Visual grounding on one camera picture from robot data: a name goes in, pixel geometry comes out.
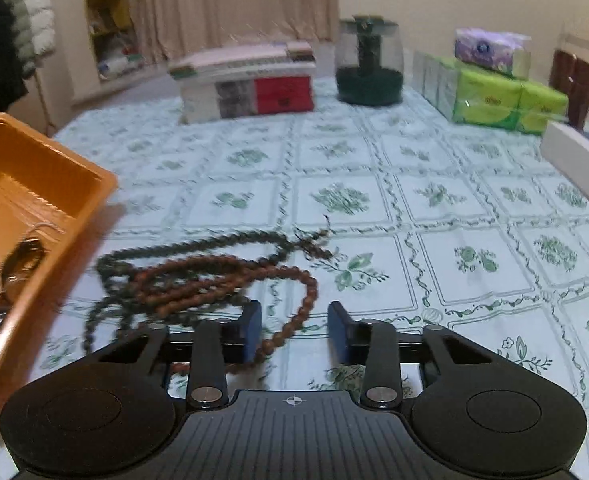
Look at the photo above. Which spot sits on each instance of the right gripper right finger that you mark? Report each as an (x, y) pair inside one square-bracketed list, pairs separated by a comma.
[(380, 349)]

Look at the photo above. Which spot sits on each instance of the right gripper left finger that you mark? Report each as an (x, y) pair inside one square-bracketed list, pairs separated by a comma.
[(210, 348)]

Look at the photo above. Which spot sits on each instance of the orange plastic tray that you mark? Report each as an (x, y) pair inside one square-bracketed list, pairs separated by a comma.
[(53, 195)]

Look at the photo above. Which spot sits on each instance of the floral green white tablecloth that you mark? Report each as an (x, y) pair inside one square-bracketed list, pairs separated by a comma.
[(432, 223)]

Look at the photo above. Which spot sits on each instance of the thick white red book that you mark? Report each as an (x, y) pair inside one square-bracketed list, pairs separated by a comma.
[(243, 92)]

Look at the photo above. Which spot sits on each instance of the green tissue pack bundle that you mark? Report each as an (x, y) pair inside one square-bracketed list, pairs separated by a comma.
[(467, 94)]

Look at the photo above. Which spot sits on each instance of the white box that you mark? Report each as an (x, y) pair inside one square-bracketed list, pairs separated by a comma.
[(568, 151)]

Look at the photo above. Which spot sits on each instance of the green glass jar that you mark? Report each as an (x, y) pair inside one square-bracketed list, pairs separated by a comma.
[(369, 61)]

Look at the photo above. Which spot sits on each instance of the yellow bookshelf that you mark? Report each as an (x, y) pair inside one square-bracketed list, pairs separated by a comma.
[(113, 37)]

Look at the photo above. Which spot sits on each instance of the purple tissue pack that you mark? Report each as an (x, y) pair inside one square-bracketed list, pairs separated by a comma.
[(507, 53)]

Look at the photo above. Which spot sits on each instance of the beige curtain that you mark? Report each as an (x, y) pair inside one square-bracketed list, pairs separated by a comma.
[(167, 30)]

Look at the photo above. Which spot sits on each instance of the white grey puffer jacket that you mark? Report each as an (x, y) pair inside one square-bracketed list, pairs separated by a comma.
[(33, 32)]

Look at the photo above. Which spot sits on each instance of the black strap watch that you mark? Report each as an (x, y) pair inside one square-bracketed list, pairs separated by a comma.
[(25, 257)]

